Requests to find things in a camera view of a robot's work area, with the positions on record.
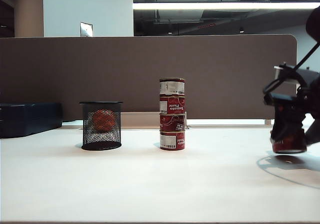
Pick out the black mesh pen holder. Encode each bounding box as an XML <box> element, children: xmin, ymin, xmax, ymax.
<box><xmin>79</xmin><ymin>101</ymin><xmax>124</xmax><ymax>152</ymax></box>

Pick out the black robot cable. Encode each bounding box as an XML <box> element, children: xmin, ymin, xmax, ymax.
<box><xmin>262</xmin><ymin>42</ymin><xmax>320</xmax><ymax>95</ymax></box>

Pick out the brown desk divider panel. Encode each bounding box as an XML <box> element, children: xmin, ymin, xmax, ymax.
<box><xmin>0</xmin><ymin>33</ymin><xmax>299</xmax><ymax>120</ymax></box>

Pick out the orange ball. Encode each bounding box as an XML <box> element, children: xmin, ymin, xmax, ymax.
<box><xmin>92</xmin><ymin>110</ymin><xmax>117</xmax><ymax>132</ymax></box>

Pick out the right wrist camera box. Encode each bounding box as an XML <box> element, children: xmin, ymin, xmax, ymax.
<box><xmin>273</xmin><ymin>63</ymin><xmax>320</xmax><ymax>85</ymax></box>

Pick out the dark blue box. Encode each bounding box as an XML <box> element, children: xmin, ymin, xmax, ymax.
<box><xmin>0</xmin><ymin>102</ymin><xmax>64</xmax><ymax>139</ymax></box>

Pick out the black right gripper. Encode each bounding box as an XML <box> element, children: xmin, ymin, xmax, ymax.
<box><xmin>263</xmin><ymin>80</ymin><xmax>320</xmax><ymax>146</ymax></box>

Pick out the silver wall plate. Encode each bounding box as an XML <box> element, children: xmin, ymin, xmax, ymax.
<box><xmin>79</xmin><ymin>21</ymin><xmax>94</xmax><ymax>38</ymax></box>

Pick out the red tomato paste can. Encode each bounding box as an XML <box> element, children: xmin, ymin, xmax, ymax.
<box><xmin>159</xmin><ymin>113</ymin><xmax>187</xmax><ymax>133</ymax></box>
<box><xmin>159</xmin><ymin>95</ymin><xmax>186</xmax><ymax>115</ymax></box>
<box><xmin>271</xmin><ymin>130</ymin><xmax>308</xmax><ymax>154</ymax></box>
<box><xmin>159</xmin><ymin>130</ymin><xmax>187</xmax><ymax>151</ymax></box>

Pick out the white ceiling light strip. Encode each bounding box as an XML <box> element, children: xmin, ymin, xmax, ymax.
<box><xmin>132</xmin><ymin>2</ymin><xmax>318</xmax><ymax>10</ymax></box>

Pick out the tomato paste can white label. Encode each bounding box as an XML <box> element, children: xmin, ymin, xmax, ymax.
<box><xmin>159</xmin><ymin>77</ymin><xmax>186</xmax><ymax>97</ymax></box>

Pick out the beige cable tray cover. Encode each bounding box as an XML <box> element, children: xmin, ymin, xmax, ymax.
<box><xmin>120</xmin><ymin>112</ymin><xmax>188</xmax><ymax>130</ymax></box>

